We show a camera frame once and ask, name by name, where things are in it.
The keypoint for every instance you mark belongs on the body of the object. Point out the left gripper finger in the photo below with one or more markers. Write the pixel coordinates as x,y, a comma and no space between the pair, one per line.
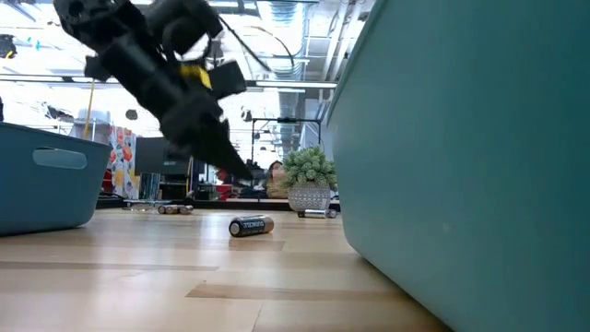
216,147

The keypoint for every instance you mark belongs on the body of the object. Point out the black copper-top battery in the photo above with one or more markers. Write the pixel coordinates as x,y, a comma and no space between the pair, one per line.
251,226

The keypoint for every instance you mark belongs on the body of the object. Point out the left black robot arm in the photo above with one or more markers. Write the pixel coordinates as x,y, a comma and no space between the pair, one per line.
87,14

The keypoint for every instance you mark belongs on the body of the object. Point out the red background object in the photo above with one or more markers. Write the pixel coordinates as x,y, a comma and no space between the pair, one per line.
223,189

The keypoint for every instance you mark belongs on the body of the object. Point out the yellow tape tag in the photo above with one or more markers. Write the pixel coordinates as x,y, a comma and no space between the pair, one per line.
196,76

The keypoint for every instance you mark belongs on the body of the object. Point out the person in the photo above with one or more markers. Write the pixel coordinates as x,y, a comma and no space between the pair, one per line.
275,168

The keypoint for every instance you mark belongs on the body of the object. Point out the black monitor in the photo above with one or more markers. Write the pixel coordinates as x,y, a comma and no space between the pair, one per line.
152,157

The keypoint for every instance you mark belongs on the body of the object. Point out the brown wicker basket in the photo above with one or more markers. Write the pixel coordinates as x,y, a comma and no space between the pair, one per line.
275,190

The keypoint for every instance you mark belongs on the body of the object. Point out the colourful patterned cloth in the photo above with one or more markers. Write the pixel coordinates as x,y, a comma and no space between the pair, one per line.
122,161

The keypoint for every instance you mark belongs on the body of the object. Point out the round silver disc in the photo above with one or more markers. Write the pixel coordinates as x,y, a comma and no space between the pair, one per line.
145,205

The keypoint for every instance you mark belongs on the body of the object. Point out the green potted artificial succulent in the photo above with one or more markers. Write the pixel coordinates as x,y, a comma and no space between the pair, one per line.
308,180

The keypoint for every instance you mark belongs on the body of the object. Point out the green-teal tray bin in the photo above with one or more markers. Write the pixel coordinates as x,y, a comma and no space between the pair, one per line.
461,161

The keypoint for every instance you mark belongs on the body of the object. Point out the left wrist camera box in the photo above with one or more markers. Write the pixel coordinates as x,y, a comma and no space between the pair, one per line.
184,23

